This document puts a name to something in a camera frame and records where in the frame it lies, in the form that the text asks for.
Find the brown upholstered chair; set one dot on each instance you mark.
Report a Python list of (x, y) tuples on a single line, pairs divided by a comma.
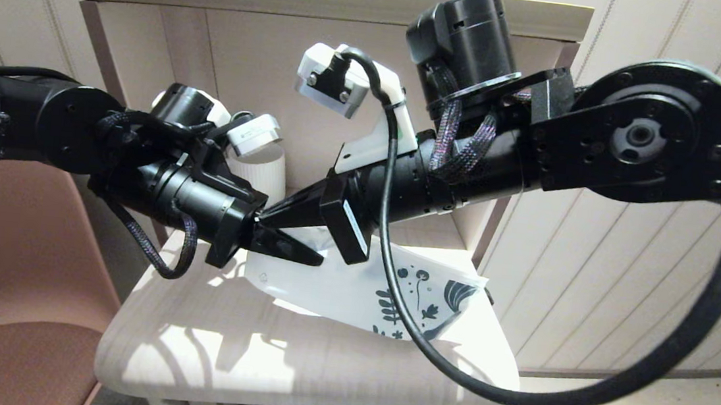
[(7, 301)]

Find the white floral zipper pouch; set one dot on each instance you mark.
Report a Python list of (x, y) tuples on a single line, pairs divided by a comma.
[(359, 288)]

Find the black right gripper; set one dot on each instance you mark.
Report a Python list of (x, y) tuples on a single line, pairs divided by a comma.
[(414, 194)]

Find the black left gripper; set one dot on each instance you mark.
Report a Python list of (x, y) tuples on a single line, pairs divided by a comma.
[(201, 204)]

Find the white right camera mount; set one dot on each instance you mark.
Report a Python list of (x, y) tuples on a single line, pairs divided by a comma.
[(383, 138)]

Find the white ribbed ceramic mug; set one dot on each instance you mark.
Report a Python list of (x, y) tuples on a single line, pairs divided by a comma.
[(264, 173)]

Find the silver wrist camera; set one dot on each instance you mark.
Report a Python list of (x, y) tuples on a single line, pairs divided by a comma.
[(332, 81), (253, 132)]

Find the light wood shelf desk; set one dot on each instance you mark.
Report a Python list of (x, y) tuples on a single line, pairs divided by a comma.
[(265, 365)]

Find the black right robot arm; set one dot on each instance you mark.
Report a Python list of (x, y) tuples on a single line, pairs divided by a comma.
[(638, 130)]

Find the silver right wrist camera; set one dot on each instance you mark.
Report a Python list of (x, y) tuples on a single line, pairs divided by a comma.
[(332, 81)]

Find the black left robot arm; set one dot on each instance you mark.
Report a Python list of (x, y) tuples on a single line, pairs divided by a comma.
[(44, 126)]

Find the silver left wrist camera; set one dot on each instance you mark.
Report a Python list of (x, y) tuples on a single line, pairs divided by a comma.
[(253, 132)]

